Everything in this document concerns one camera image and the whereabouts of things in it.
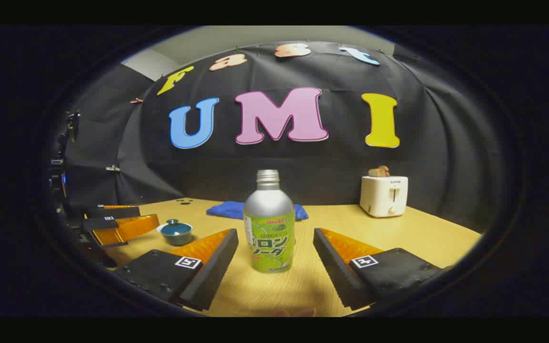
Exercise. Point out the teal teacup lid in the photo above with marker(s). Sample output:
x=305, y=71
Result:
x=172, y=222

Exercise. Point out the black backdrop cloth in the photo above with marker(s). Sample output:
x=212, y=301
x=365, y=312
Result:
x=331, y=166

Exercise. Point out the bread slice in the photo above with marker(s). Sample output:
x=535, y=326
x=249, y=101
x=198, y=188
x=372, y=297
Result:
x=378, y=171

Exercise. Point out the white toaster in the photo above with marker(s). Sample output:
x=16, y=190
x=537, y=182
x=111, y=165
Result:
x=383, y=196

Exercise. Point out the silver metal clip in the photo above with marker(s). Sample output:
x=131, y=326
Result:
x=113, y=168

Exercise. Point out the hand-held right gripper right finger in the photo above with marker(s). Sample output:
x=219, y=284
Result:
x=334, y=271

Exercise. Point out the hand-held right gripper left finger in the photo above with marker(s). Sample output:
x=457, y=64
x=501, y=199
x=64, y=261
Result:
x=217, y=267

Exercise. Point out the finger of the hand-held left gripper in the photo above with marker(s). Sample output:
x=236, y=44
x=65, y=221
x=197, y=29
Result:
x=112, y=212
x=131, y=228

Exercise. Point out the silver green water bottle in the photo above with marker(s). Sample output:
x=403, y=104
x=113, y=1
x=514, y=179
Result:
x=269, y=214

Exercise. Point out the blue towel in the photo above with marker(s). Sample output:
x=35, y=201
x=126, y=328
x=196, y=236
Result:
x=227, y=209

